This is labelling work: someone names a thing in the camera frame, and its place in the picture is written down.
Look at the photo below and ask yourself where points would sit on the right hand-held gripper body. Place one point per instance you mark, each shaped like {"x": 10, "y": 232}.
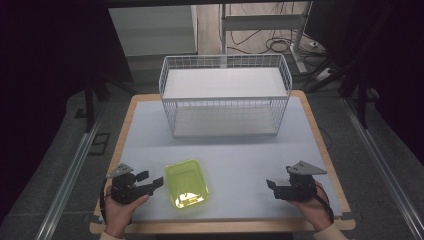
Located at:
{"x": 298, "y": 184}

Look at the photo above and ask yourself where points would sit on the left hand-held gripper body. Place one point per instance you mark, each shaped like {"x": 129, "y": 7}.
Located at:
{"x": 125, "y": 186}

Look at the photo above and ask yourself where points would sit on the yellow-green plastic tray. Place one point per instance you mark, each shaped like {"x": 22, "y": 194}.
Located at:
{"x": 186, "y": 183}

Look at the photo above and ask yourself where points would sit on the person's left hand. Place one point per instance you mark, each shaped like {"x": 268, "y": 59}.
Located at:
{"x": 120, "y": 215}

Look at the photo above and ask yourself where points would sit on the person's right hand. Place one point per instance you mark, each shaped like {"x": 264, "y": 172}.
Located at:
{"x": 312, "y": 210}

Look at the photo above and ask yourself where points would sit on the light blue table mat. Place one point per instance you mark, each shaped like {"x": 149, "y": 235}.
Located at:
{"x": 233, "y": 160}

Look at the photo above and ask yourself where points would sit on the black stand leg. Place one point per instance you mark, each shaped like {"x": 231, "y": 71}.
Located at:
{"x": 361, "y": 100}
{"x": 88, "y": 100}

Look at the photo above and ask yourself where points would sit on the white power strip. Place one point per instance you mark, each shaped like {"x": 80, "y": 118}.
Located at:
{"x": 322, "y": 75}

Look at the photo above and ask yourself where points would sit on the white metal stand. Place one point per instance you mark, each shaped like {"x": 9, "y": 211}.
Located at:
{"x": 266, "y": 30}

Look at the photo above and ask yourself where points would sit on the aluminium rail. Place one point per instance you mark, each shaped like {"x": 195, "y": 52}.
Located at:
{"x": 383, "y": 166}
{"x": 68, "y": 181}

